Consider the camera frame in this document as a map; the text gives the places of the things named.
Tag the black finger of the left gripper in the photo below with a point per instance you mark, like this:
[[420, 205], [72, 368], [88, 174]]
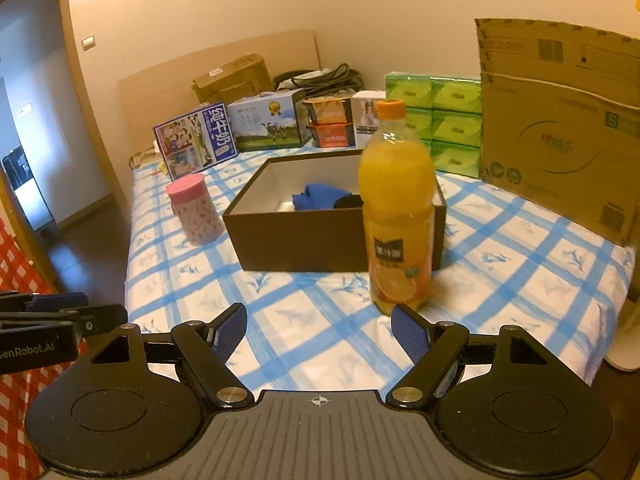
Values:
[[58, 302], [98, 320]]

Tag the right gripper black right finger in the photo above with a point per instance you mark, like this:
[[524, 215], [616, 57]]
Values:
[[435, 351]]

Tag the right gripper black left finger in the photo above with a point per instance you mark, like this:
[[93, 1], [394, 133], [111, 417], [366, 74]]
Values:
[[205, 349]]

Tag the blue knit sock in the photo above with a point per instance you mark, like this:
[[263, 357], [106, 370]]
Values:
[[318, 196]]

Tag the black round powder puff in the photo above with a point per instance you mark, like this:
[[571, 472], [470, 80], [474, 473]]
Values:
[[348, 202]]

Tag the red white checked cloth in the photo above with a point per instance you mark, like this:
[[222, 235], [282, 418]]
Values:
[[22, 377]]

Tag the blue white checked bedsheet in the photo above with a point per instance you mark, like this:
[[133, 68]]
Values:
[[505, 261]]

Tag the pink lidded canister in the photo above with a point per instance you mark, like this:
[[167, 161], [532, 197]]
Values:
[[192, 204]]

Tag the brown cardboard shoe box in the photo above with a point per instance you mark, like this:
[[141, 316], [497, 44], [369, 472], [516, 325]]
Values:
[[268, 234]]

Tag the orange juice bottle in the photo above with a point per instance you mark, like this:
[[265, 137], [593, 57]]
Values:
[[396, 182]]

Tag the blue white milk carton box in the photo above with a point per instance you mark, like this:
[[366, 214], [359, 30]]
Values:
[[196, 141]]

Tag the wooden headboard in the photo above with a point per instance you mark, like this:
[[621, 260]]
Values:
[[168, 89]]

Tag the lower orange food box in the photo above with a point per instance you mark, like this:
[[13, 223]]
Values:
[[339, 135]]

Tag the orange food box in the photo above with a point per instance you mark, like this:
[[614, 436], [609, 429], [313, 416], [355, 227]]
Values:
[[328, 110], [339, 135]]

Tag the green tissue pack bundle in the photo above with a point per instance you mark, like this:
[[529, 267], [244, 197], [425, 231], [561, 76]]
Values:
[[446, 113]]

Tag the white product box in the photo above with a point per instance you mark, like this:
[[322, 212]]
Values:
[[365, 114]]

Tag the cow picture milk box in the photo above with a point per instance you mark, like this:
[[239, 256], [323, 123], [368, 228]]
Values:
[[270, 120]]

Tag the upper orange food box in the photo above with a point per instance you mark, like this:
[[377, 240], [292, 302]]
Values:
[[328, 110]]

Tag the large brown cardboard box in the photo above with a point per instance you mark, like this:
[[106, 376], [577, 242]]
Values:
[[561, 120]]

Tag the brown cardboard box at headboard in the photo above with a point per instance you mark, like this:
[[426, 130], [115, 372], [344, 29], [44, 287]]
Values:
[[242, 78]]

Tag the wall light switch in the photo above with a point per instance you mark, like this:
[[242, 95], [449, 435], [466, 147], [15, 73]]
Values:
[[88, 43]]

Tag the black bag with cables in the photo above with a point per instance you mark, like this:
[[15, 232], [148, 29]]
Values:
[[325, 82]]

